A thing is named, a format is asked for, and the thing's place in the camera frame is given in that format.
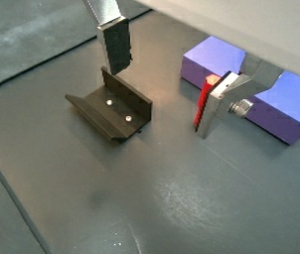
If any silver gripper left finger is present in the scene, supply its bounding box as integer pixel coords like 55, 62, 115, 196
81, 0, 131, 74

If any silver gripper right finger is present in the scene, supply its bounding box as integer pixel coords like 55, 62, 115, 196
195, 54, 284, 138

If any red hexagonal peg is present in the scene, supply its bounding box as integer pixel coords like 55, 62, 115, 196
194, 74, 221, 128

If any purple board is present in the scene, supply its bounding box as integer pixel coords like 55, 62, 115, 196
181, 37, 300, 145

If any black U-shaped holder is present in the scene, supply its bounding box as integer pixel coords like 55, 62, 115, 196
65, 66, 152, 142

